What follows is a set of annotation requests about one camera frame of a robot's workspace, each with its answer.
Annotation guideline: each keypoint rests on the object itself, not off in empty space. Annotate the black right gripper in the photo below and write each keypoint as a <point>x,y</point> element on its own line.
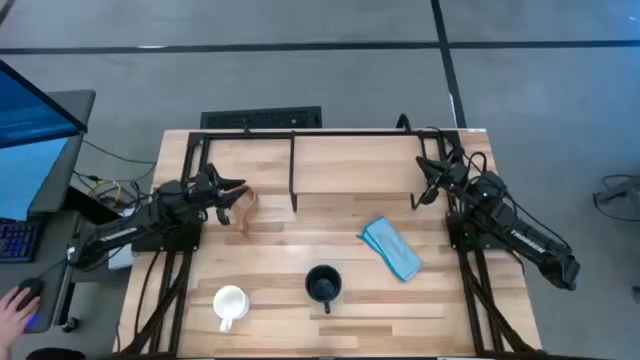
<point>455,172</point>

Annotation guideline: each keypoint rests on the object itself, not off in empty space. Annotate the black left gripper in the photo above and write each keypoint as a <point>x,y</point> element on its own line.
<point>205,192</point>

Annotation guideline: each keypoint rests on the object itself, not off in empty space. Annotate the white ceramic mug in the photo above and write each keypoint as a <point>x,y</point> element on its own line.
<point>231,302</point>

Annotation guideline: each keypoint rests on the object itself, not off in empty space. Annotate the black ceramic mug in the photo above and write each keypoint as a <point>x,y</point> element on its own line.
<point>323,285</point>

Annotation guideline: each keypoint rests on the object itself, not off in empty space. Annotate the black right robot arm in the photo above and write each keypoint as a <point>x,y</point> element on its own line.
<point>525,240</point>

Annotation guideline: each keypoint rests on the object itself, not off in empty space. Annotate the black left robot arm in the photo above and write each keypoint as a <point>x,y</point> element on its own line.
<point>125,232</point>

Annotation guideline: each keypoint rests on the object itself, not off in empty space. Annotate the wooden shelf with black legs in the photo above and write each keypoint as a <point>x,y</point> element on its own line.
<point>355,165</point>

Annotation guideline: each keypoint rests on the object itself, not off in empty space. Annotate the black floor vent grate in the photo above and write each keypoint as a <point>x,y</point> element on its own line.
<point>260,118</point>

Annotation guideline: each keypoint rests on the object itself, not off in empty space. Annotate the folded light blue cloth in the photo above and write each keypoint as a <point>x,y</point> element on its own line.
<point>392,247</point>

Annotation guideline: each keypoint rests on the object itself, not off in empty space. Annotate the small white box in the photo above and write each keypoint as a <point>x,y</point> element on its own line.
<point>120,260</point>

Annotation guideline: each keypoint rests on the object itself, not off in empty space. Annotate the grey-backed computer monitor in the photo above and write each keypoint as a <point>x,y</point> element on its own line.
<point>60,150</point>

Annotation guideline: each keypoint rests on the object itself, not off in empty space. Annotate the black desk caster wheel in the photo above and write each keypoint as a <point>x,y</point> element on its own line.
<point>70,325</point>

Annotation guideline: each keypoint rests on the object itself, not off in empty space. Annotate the black-framed computer monitor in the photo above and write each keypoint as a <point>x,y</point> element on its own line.
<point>30,115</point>

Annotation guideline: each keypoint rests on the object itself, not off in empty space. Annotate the backlit computer keyboard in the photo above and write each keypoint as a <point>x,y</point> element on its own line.
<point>17,240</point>

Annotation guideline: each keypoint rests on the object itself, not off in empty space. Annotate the black computer mouse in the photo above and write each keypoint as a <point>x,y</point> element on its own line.
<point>32,286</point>

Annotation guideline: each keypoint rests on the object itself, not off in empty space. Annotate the grey computer desk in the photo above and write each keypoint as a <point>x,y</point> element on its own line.
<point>10,270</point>

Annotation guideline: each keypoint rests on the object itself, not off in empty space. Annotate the person's head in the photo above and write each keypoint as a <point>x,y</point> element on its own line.
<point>55,355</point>

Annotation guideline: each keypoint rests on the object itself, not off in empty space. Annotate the person's hand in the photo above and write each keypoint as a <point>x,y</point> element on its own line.
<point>15,315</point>

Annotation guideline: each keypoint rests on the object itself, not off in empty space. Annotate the black aluminium rig frame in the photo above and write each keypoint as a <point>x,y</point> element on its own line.
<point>172,300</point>

